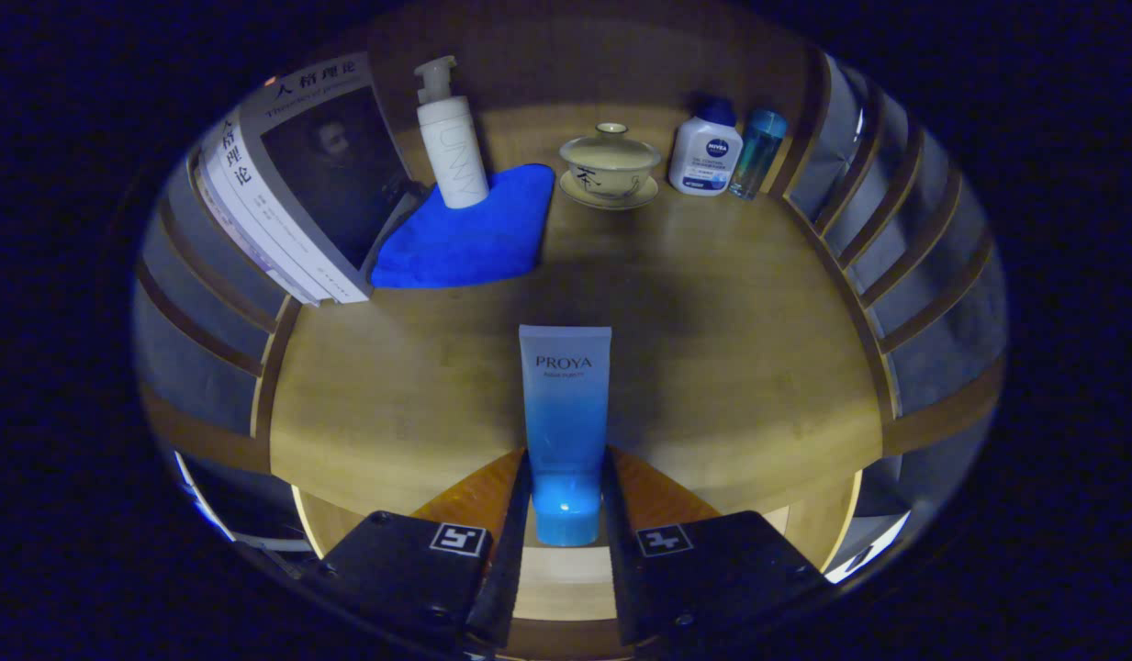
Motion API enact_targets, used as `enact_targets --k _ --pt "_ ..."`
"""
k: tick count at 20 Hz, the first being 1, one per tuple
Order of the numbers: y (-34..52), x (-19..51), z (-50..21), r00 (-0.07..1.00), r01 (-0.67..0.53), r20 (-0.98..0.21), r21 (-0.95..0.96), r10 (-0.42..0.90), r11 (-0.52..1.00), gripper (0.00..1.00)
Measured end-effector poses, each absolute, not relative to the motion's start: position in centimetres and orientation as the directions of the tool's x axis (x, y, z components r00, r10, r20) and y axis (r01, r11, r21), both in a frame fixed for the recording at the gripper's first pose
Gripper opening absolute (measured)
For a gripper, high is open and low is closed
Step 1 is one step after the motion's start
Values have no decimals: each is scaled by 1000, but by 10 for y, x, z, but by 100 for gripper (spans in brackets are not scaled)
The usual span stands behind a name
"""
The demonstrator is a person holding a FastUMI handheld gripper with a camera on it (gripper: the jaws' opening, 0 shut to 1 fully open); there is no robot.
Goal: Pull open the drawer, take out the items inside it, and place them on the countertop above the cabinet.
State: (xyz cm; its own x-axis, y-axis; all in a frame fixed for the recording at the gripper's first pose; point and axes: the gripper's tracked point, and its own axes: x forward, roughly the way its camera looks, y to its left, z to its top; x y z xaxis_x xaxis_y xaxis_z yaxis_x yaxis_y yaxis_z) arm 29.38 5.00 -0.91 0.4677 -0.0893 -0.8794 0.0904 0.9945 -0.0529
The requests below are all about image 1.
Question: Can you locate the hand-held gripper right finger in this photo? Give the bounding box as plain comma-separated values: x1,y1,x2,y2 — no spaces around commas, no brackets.
602,446,828,648

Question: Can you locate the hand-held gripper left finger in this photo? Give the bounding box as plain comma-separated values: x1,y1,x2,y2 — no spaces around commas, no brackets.
318,448,532,653

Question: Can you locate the blue cosmetic tube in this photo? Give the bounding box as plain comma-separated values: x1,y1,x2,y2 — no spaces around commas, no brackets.
518,324,612,548

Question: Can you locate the wooden countertop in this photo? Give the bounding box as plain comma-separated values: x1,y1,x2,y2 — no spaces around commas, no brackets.
270,103,886,520

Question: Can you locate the wooden cabinet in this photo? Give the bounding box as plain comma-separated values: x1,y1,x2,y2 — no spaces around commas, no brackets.
132,5,1009,478

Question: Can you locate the blue folded cloth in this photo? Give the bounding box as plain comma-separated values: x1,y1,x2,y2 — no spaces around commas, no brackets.
370,163,556,290

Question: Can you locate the lidded ceramic teacup with saucer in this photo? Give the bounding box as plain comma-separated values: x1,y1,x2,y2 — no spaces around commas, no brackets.
558,122,663,211

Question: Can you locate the white pump bottle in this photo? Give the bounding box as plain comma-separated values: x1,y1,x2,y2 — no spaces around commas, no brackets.
414,55,490,210

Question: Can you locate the white lotion bottle blue cap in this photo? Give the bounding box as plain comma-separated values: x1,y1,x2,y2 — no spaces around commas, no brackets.
667,96,744,196

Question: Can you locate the white book with portrait cover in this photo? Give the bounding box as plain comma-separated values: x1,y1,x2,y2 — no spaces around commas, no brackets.
238,52,420,304

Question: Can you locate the clear blue bottle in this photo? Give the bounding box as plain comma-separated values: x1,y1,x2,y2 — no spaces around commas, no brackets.
728,108,789,201

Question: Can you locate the pale purple book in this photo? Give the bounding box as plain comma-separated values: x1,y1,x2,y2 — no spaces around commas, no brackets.
191,151,319,307

